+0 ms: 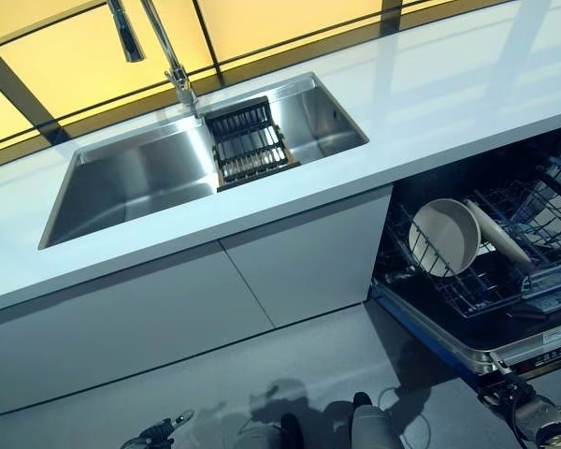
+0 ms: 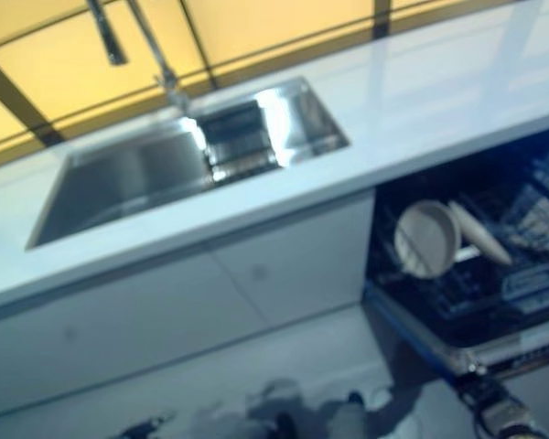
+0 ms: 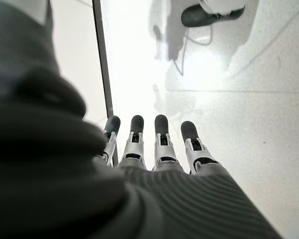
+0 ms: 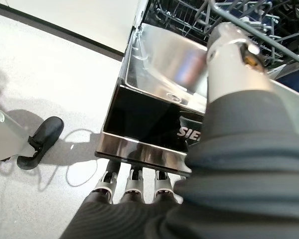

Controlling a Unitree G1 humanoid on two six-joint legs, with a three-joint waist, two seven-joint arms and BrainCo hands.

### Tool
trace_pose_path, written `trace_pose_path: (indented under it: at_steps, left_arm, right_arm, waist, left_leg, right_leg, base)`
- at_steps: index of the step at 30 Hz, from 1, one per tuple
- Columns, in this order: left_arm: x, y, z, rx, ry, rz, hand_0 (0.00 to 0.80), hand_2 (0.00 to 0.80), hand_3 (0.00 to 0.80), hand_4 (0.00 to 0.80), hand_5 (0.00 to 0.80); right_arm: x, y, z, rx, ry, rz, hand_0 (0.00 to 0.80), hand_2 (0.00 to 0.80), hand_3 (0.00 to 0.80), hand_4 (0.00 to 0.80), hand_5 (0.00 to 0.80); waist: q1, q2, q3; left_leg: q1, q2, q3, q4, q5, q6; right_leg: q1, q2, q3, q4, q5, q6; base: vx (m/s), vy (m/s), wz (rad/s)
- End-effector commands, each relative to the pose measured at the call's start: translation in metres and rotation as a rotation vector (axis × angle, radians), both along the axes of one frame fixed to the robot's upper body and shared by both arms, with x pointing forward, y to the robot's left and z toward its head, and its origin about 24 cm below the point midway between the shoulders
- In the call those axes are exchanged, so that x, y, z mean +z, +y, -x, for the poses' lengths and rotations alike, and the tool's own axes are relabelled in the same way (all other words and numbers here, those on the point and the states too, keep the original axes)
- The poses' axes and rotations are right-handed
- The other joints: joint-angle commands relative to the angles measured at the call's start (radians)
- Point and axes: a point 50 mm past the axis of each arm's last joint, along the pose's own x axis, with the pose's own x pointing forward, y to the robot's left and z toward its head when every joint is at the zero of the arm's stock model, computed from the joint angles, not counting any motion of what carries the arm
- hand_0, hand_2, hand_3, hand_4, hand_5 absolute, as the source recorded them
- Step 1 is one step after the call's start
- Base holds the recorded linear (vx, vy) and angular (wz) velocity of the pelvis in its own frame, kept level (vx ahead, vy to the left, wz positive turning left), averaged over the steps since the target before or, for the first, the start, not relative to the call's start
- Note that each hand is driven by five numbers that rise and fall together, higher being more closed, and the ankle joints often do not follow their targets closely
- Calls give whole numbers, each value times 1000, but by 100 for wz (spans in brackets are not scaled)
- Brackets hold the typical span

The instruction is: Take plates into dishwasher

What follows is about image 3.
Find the white cabinet door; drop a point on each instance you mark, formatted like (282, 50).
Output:
(74, 49)

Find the white robot lower leg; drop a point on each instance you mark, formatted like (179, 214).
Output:
(221, 5)

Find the dark robot foot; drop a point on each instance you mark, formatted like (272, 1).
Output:
(209, 16)

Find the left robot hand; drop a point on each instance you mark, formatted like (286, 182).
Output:
(89, 186)

